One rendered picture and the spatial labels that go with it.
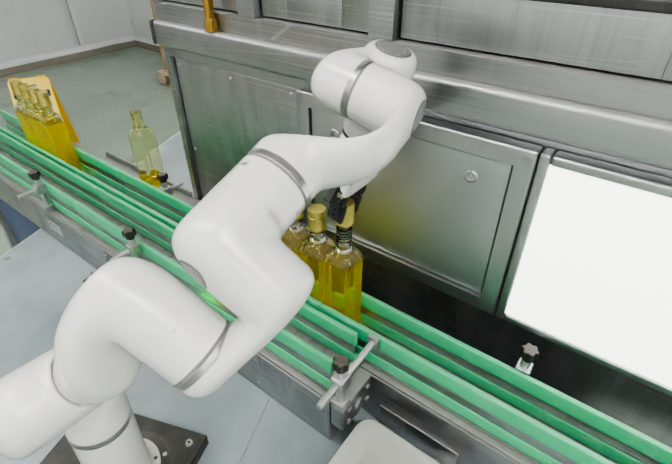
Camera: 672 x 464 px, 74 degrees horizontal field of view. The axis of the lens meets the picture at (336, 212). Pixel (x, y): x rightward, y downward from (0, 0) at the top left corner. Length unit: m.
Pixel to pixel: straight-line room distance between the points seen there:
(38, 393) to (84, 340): 0.15
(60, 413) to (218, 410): 0.46
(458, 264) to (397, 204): 0.16
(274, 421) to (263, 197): 0.66
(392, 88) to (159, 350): 0.37
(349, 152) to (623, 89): 0.39
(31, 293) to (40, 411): 0.87
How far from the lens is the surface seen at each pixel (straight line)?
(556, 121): 0.71
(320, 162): 0.47
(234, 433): 1.02
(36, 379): 0.65
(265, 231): 0.43
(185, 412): 1.06
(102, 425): 0.82
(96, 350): 0.51
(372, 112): 0.53
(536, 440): 0.84
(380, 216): 0.92
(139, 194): 1.46
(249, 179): 0.44
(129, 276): 0.48
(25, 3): 6.75
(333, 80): 0.55
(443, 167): 0.79
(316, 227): 0.82
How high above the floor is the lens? 1.61
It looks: 34 degrees down
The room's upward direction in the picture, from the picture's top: straight up
